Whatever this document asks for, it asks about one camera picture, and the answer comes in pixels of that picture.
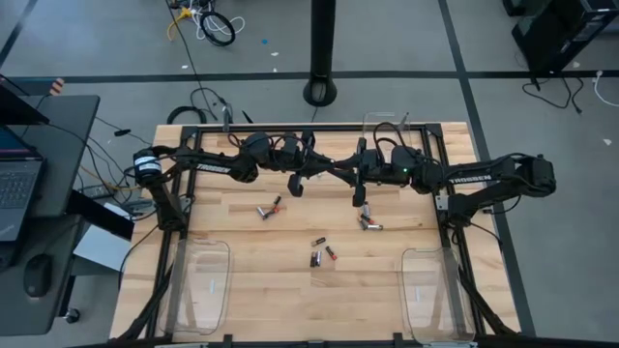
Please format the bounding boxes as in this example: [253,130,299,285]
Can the black floor cables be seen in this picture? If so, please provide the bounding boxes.
[520,72,586,116]

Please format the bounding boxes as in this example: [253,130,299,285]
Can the black flat panel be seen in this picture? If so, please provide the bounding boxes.
[65,188,136,242]

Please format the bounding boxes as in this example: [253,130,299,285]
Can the black computer mouse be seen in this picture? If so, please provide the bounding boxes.
[22,252,54,299]

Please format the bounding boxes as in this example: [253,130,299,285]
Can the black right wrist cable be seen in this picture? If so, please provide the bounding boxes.
[371,120,412,156]

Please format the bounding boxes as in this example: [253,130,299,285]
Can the black equipment case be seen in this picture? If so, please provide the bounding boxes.
[502,0,619,78]

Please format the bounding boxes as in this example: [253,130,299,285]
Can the black cable with plug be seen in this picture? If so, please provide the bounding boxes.
[94,115,154,146]

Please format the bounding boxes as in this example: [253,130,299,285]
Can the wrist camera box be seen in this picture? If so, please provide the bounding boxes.
[280,132,301,160]
[365,150,387,180]

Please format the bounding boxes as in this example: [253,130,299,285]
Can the white cable with plug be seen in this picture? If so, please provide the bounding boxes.
[592,70,619,108]

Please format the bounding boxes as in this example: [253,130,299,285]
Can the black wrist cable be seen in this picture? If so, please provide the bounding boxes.
[226,130,310,156]
[371,120,412,156]

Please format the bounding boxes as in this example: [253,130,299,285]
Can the black desk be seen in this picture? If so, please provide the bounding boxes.
[0,94,102,337]

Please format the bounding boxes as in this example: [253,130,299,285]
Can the white tangled cable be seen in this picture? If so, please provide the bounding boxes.
[191,0,247,43]

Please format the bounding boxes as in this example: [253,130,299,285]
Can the grey flat box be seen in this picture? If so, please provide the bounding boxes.
[72,224,134,275]

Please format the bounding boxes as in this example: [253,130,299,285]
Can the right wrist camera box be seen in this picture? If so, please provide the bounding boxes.
[365,150,387,180]

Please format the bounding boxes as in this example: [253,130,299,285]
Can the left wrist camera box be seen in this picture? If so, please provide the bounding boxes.
[280,132,301,160]

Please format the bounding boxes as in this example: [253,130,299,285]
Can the clear plastic bin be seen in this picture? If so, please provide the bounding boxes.
[362,110,418,146]
[162,236,236,337]
[395,246,478,345]

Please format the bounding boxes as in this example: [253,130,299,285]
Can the thick black cable loop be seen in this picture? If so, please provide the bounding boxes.
[166,104,209,126]

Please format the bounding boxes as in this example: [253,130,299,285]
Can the grey power strip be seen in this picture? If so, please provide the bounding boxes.
[79,183,122,200]

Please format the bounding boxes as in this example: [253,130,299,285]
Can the angled black screen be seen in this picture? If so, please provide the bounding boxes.
[0,72,51,127]

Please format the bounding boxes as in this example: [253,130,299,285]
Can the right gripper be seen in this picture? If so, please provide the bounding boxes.
[338,137,393,208]

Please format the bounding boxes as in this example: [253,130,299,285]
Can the coiled black cable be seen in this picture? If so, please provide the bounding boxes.
[199,10,237,48]

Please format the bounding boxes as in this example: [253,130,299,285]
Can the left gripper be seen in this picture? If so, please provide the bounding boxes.
[287,130,350,197]

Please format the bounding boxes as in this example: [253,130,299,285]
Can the black camera stand pole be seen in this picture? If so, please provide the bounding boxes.
[302,0,339,108]

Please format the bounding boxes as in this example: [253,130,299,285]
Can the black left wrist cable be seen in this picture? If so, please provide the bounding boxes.
[226,130,310,156]

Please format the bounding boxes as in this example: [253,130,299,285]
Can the dark grey laptop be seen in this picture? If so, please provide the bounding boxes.
[0,126,47,243]

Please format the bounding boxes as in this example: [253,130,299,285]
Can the yellow cable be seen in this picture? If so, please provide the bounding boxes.
[166,7,194,43]

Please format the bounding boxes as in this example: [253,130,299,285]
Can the long thin black cable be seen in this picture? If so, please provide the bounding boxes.
[163,0,219,122]

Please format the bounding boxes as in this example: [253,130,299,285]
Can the black metal table frame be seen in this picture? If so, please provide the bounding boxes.
[115,123,518,348]

